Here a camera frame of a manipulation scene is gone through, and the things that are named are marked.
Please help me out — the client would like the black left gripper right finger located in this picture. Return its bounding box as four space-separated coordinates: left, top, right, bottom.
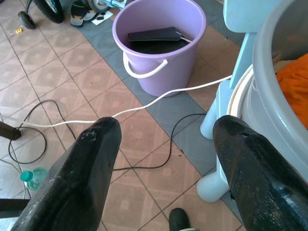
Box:
213 115 308 231

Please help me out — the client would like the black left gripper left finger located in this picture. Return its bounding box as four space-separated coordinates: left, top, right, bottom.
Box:
10 116 121 231

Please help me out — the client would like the green capped water bottle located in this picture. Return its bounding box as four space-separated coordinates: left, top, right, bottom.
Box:
20 167 49 191

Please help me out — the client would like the dark wooden bar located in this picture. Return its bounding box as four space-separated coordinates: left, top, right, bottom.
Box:
0 198 31 217

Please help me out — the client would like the grey plastic tub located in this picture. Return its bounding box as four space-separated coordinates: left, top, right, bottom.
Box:
242 0 308 181

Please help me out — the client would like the dark wooden furniture leg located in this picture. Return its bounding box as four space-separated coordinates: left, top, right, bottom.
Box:
0 121 22 141

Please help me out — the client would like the black robot foot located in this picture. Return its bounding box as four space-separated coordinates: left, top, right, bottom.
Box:
168 208 200 231

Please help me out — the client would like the orange cloth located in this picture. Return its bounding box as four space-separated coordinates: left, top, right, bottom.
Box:
275 53 308 129

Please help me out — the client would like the light blue plastic stool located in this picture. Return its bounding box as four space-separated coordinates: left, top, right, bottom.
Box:
196 0 271 203

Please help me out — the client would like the grey floor mat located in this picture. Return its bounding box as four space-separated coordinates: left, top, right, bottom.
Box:
79 0 244 224

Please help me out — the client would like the purple plastic bucket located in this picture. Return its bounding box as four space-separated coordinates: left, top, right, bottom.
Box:
112 0 207 98

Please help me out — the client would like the black folded cloth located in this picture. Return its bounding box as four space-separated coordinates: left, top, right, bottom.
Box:
127 26 191 52

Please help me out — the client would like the white paper sheet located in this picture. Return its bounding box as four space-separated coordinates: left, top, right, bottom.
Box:
91 11 114 26

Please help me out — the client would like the blue grey sandal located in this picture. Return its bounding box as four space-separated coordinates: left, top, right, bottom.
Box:
70 0 97 28

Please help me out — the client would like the small black wheel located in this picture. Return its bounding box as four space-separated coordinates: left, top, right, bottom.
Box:
17 11 37 30

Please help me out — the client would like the large black tyre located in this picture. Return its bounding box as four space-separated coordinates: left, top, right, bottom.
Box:
33 0 65 24

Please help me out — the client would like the white tub handle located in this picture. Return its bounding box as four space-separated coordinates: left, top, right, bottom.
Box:
227 64 255 118

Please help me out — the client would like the black cable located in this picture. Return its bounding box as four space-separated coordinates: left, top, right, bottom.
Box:
8 99 207 171

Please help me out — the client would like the white cable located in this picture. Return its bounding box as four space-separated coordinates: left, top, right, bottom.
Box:
0 75 233 128

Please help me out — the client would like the white bucket handle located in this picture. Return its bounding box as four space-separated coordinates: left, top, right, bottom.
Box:
123 51 168 79

